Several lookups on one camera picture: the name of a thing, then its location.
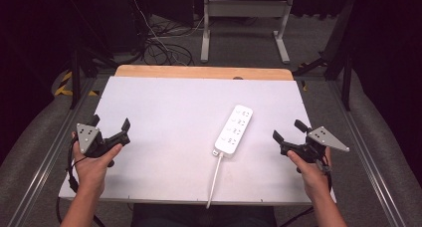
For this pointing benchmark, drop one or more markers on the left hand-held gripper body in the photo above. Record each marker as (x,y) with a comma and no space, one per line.
(90,141)

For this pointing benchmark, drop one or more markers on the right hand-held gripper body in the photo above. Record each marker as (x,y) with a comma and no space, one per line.
(324,139)

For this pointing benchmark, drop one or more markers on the white power strip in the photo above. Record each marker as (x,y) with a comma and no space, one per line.
(234,129)

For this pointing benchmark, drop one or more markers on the person's left hand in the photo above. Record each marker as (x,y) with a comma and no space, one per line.
(91,172)

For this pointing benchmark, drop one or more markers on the person's right hand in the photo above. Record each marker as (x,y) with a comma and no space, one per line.
(315,177)

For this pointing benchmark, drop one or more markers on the yellow black floor tape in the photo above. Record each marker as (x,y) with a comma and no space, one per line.
(64,87)

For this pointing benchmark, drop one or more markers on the black metal stand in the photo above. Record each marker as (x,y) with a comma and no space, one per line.
(75,77)
(345,64)

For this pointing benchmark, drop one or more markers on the white board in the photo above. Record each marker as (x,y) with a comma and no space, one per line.
(185,127)

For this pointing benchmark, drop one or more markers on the wooden table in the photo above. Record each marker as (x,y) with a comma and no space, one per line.
(199,71)

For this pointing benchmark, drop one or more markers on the aluminium rail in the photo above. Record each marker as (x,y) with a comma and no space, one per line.
(46,157)
(368,160)

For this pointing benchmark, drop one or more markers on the white metal desk frame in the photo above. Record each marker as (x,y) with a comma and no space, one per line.
(247,8)

